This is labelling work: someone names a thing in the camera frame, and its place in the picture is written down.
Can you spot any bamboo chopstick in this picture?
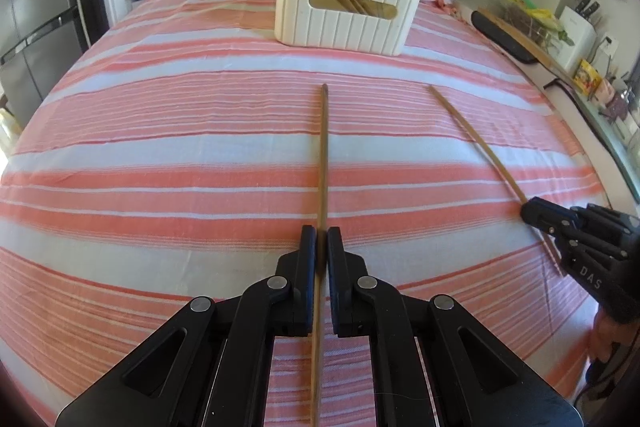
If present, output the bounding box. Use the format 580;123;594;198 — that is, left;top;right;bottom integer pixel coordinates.
426;84;566;277
310;83;329;427

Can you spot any person's right hand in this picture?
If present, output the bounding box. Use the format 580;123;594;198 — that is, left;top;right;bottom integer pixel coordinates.
588;308;639;362

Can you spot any yellow snack packet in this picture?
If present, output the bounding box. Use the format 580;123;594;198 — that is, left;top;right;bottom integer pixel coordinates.
573;60;602;98

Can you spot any wooden cutting board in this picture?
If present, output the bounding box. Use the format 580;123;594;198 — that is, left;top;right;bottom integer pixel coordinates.
477;8;572;83

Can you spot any black tray on counter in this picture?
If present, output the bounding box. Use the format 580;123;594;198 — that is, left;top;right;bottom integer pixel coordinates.
471;11;538;65

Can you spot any white knife block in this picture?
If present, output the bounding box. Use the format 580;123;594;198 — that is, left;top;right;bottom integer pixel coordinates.
555;0;600;76

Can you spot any pink striped tablecloth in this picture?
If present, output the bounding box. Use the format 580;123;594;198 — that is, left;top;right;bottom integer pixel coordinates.
1;0;604;424

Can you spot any grey refrigerator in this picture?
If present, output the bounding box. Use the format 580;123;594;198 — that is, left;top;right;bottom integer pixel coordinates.
1;0;87;127

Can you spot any wire rack with bags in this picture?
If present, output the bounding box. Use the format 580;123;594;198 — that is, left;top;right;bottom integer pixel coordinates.
502;0;575;50

